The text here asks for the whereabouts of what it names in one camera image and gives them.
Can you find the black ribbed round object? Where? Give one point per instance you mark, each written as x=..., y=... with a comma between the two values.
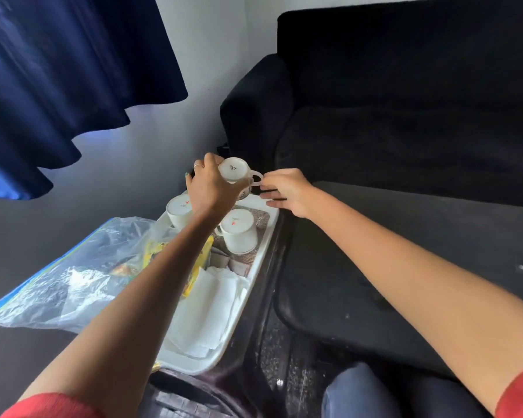
x=178, y=398

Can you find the person's left forearm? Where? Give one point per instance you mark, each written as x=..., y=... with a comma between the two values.
x=135, y=309

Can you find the clear plastic zip bag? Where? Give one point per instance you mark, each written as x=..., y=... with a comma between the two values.
x=69, y=274

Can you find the person's left thumb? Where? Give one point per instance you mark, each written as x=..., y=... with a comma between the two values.
x=242, y=185

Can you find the black sofa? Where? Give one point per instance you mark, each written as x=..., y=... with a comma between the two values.
x=396, y=91

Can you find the white plastic tray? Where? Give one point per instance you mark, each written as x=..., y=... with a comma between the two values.
x=244, y=295

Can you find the white ceramic cup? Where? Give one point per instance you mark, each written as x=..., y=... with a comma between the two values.
x=239, y=232
x=235, y=168
x=178, y=211

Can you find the dark blue curtain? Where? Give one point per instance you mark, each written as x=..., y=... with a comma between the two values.
x=65, y=73

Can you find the white paper napkins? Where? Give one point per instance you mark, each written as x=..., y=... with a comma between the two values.
x=207, y=309

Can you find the brown patterned tray mat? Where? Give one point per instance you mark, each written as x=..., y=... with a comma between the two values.
x=263, y=221

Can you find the black ottoman cushion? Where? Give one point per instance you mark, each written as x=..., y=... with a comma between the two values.
x=409, y=239

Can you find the small grey cup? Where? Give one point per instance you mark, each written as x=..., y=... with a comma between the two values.
x=219, y=259

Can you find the person's red left sleeve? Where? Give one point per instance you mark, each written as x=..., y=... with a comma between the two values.
x=52, y=407

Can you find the person's right hand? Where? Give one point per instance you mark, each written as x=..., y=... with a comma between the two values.
x=294, y=191

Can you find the person's right fingers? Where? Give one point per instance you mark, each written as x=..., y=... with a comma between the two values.
x=272, y=183

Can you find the person's right forearm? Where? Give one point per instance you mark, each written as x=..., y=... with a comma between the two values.
x=418, y=282

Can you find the person's blue jeans leg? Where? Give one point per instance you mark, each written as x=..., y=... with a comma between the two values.
x=366, y=393

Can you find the yellow packet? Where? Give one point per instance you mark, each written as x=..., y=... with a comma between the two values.
x=196, y=274

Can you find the person's left hand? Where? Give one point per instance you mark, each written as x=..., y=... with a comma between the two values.
x=207, y=191

